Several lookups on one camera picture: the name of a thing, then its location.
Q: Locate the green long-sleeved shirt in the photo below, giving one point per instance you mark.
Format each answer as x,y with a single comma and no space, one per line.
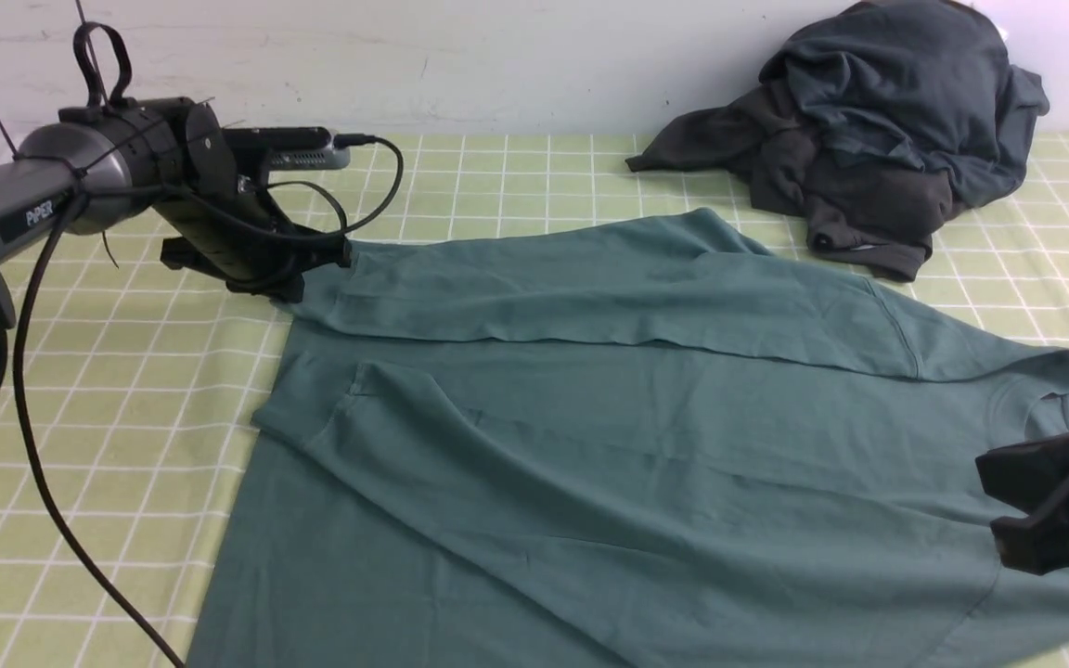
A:
642,444

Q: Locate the dark charcoal crumpled garment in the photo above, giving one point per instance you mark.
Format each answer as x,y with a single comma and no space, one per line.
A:
876,214

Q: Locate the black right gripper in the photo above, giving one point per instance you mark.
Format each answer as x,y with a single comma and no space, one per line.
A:
1033,478

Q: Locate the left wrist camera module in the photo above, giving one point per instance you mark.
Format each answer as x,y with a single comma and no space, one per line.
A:
298,148

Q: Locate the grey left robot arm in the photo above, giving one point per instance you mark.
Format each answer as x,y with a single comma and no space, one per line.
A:
105,163

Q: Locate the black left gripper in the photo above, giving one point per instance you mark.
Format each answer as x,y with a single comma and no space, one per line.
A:
226,220

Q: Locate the dark grey-blue crumpled garment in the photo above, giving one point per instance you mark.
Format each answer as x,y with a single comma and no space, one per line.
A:
928,85

